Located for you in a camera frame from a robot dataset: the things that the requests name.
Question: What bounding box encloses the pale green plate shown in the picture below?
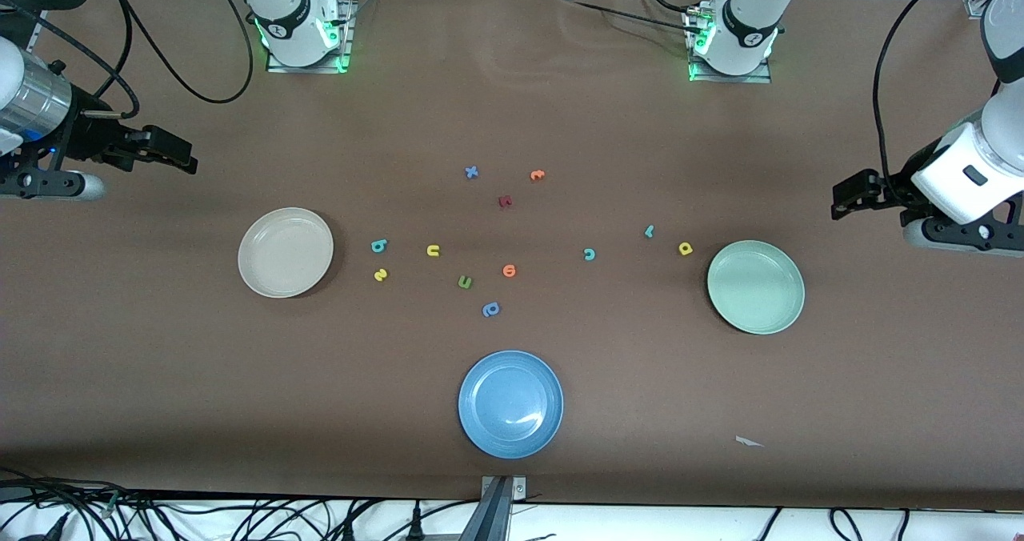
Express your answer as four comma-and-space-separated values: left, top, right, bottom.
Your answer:
706, 240, 806, 335

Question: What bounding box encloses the beige brown plate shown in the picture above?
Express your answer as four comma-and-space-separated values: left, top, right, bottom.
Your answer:
238, 207, 334, 299

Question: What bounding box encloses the brown table cover sheet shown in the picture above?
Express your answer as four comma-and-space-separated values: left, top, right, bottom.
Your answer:
0, 0, 1024, 511

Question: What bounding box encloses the blue plate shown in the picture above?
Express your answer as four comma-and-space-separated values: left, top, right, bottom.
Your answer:
458, 351, 565, 459

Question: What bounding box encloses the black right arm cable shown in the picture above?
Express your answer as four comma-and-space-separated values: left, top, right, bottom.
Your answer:
0, 0, 255, 119

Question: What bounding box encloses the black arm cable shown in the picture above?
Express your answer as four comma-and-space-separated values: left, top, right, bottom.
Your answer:
0, 0, 255, 119
872, 0, 973, 202

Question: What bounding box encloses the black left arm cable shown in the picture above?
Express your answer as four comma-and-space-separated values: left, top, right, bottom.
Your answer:
872, 0, 973, 202

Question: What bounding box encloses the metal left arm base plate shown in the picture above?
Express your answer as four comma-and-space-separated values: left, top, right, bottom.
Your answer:
688, 9, 773, 84

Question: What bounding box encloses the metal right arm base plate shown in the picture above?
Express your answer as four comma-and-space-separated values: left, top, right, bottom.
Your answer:
266, 1, 354, 74

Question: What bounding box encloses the black base power cable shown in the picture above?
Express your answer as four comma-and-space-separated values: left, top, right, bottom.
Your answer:
570, 0, 709, 36

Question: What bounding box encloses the looped black cable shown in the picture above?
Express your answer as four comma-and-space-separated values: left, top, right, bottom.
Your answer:
830, 507, 865, 541

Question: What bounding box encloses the thick black cable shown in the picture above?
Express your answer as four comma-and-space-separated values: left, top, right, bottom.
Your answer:
0, 477, 121, 541

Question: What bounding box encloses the grey metal camera post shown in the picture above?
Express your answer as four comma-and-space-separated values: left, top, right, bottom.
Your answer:
460, 475, 529, 541

